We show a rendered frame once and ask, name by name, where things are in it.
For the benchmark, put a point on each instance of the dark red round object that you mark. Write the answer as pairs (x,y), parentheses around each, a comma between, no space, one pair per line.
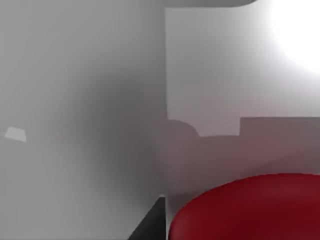
(247,210)

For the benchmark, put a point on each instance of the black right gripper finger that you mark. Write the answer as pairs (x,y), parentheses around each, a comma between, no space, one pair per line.
(153,222)

